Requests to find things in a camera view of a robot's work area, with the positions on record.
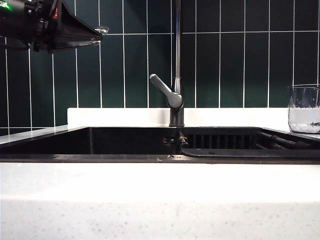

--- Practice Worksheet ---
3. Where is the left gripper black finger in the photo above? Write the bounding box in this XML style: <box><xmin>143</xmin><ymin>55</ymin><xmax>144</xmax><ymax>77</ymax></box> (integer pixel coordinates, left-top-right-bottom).
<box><xmin>52</xmin><ymin>0</ymin><xmax>110</xmax><ymax>48</ymax></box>
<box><xmin>49</xmin><ymin>37</ymin><xmax>103</xmax><ymax>54</ymax></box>

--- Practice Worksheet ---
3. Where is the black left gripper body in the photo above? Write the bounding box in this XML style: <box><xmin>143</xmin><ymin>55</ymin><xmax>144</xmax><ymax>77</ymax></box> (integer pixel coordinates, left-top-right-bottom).
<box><xmin>24</xmin><ymin>0</ymin><xmax>64</xmax><ymax>53</ymax></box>

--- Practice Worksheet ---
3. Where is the grey metal faucet lever handle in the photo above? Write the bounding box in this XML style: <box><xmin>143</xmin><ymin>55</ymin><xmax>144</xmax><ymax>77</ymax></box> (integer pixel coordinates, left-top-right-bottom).
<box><xmin>149</xmin><ymin>73</ymin><xmax>184</xmax><ymax>110</ymax></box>

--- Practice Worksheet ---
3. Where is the clear glass mug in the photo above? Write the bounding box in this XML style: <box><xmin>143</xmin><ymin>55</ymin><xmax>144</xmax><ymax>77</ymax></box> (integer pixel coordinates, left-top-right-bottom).
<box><xmin>287</xmin><ymin>84</ymin><xmax>320</xmax><ymax>135</ymax></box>

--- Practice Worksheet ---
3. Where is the black undermount kitchen sink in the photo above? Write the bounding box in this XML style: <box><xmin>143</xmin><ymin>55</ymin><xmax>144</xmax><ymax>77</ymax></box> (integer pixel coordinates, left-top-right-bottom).
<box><xmin>0</xmin><ymin>126</ymin><xmax>320</xmax><ymax>165</ymax></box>

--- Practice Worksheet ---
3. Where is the chrome gooseneck kitchen faucet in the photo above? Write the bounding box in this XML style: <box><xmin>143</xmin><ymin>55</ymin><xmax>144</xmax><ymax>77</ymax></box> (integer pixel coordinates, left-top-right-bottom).
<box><xmin>168</xmin><ymin>0</ymin><xmax>186</xmax><ymax>128</ymax></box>

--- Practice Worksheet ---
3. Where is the black ribbed sink drain rack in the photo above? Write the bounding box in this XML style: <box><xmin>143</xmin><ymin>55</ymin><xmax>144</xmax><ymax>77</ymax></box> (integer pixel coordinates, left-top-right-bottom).
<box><xmin>180</xmin><ymin>127</ymin><xmax>320</xmax><ymax>159</ymax></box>

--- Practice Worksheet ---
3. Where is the black plug with yellow band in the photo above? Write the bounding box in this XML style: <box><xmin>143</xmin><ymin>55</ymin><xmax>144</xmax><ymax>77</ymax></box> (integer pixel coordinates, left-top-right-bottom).
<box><xmin>178</xmin><ymin>130</ymin><xmax>189</xmax><ymax>146</ymax></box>

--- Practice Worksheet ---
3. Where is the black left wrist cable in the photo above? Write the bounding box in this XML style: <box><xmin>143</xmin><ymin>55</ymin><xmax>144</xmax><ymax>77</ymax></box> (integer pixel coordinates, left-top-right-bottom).
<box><xmin>0</xmin><ymin>41</ymin><xmax>32</xmax><ymax>51</ymax></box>

